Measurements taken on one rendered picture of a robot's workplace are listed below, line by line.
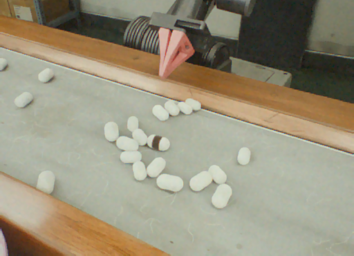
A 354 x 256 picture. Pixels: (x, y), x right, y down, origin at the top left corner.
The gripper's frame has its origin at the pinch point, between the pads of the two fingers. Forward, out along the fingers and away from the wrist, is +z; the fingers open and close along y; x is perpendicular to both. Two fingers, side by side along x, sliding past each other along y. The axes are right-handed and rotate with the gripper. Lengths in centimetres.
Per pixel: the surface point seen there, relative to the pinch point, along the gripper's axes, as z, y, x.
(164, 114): 6.5, 2.3, 1.6
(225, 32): -95, -62, 171
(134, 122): 9.9, -0.6, -1.5
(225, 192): 15.2, 18.5, -6.2
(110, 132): 13.0, -2.0, -4.5
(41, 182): 22.8, -2.8, -13.2
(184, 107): 3.7, 4.2, 4.3
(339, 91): -71, 21, 170
